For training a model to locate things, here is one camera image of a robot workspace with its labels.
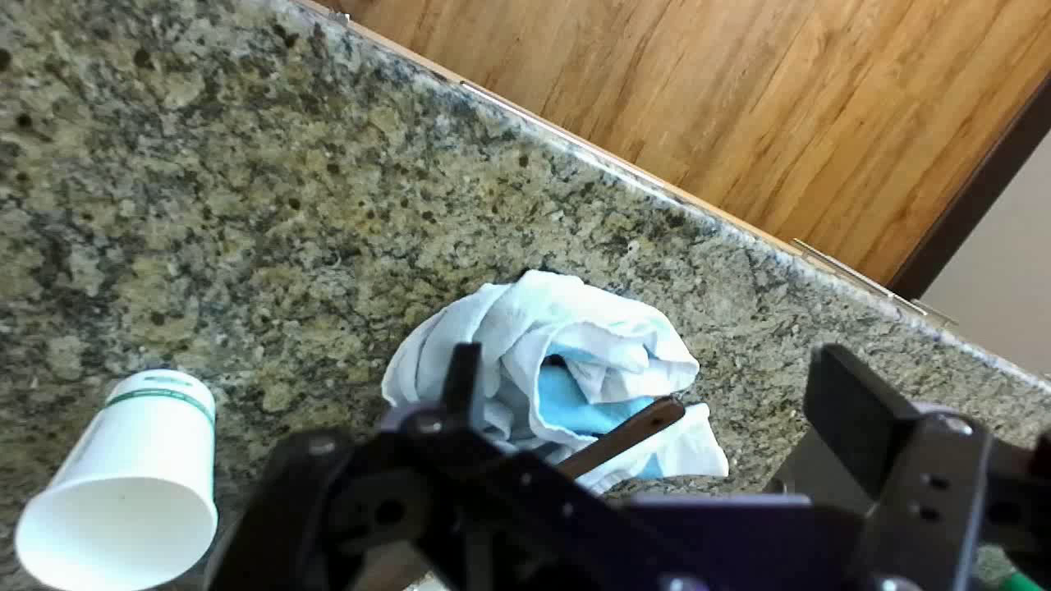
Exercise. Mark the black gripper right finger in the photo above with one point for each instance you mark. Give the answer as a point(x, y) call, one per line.
point(866, 420)

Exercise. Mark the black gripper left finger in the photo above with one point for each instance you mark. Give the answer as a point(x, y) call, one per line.
point(460, 386)

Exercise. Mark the white and blue cloth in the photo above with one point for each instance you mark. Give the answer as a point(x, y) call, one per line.
point(569, 329)

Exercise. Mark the white paper cup green band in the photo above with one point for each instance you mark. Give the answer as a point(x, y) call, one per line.
point(137, 480)

